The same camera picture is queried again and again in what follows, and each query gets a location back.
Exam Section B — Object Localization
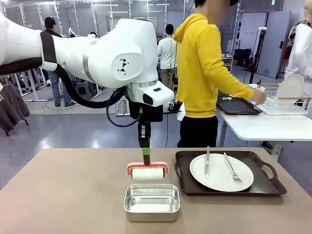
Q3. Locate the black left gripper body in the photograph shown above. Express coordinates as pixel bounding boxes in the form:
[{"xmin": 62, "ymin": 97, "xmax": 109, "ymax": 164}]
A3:
[{"xmin": 128, "ymin": 98, "xmax": 164, "ymax": 141}]

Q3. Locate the pink lint roller maroon handle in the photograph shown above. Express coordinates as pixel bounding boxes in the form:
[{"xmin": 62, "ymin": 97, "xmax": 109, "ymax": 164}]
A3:
[{"xmin": 126, "ymin": 156, "xmax": 170, "ymax": 181}]

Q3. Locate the silver table knife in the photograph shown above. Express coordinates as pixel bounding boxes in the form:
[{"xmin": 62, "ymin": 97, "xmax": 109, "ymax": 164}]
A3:
[{"xmin": 205, "ymin": 146, "xmax": 211, "ymax": 180}]

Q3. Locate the silver fork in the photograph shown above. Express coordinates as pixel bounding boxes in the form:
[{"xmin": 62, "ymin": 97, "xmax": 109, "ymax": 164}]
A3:
[{"xmin": 222, "ymin": 152, "xmax": 243, "ymax": 185}]

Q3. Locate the person's right forearm yellow sleeve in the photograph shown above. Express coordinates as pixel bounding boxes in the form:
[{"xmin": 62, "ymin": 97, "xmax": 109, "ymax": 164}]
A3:
[{"xmin": 214, "ymin": 65, "xmax": 255, "ymax": 101}]

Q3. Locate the person's right hand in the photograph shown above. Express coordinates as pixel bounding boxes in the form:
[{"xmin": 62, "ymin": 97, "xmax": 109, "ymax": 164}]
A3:
[{"xmin": 252, "ymin": 87, "xmax": 268, "ymax": 106}]

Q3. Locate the stainless steel rectangular container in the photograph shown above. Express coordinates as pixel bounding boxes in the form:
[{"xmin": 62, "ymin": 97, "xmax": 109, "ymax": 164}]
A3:
[{"xmin": 123, "ymin": 184, "xmax": 181, "ymax": 223}]

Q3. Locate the person in white shirt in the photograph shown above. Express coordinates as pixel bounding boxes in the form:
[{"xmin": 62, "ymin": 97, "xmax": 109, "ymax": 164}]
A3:
[{"xmin": 156, "ymin": 23, "xmax": 178, "ymax": 92}]

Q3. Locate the grey plastic stool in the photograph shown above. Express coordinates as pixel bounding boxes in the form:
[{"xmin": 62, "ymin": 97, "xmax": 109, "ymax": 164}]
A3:
[{"xmin": 76, "ymin": 81, "xmax": 96, "ymax": 97}]

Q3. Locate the person in yellow hoodie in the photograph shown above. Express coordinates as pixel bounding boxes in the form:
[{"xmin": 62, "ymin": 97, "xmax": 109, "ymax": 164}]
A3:
[{"xmin": 172, "ymin": 0, "xmax": 268, "ymax": 148}]

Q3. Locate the man in black cap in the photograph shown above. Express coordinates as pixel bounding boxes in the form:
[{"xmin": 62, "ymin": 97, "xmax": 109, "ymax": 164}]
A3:
[{"xmin": 43, "ymin": 16, "xmax": 74, "ymax": 108}]

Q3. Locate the wooden shoe rack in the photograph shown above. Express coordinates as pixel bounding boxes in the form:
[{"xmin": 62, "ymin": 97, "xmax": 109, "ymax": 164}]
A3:
[{"xmin": 220, "ymin": 54, "xmax": 234, "ymax": 74}]

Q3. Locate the black equipment case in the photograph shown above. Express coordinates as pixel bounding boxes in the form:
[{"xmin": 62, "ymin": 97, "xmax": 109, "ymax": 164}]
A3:
[{"xmin": 234, "ymin": 48, "xmax": 253, "ymax": 68}]

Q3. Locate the white side table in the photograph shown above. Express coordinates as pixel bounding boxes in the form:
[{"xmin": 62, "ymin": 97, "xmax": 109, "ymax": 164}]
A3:
[{"xmin": 215, "ymin": 84, "xmax": 312, "ymax": 162}]

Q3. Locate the grey jacket on chair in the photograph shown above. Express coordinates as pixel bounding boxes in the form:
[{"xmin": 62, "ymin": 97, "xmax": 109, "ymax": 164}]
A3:
[{"xmin": 0, "ymin": 82, "xmax": 31, "ymax": 137}]

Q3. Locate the black tripod light stand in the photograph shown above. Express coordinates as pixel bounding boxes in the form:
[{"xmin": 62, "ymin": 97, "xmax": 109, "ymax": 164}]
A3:
[{"xmin": 244, "ymin": 27, "xmax": 268, "ymax": 86}]

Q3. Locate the grey door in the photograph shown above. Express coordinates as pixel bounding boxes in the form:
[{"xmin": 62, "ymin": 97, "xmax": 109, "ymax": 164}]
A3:
[{"xmin": 256, "ymin": 11, "xmax": 292, "ymax": 79}]

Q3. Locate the figure in white coat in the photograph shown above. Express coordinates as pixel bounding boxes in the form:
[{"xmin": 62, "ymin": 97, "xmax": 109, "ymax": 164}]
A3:
[{"xmin": 284, "ymin": 0, "xmax": 312, "ymax": 82}]

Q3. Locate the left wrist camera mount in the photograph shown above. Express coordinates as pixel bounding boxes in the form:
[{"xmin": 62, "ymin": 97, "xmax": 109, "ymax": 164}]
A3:
[{"xmin": 162, "ymin": 100, "xmax": 186, "ymax": 121}]

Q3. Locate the left gripper thin black cable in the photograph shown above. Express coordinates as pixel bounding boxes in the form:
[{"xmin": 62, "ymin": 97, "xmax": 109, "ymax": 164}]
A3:
[{"xmin": 105, "ymin": 88, "xmax": 145, "ymax": 128}]

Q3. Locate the white wire dish rack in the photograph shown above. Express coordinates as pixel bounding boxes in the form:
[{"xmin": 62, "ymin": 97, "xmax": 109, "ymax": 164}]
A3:
[{"xmin": 248, "ymin": 83, "xmax": 312, "ymax": 116}]

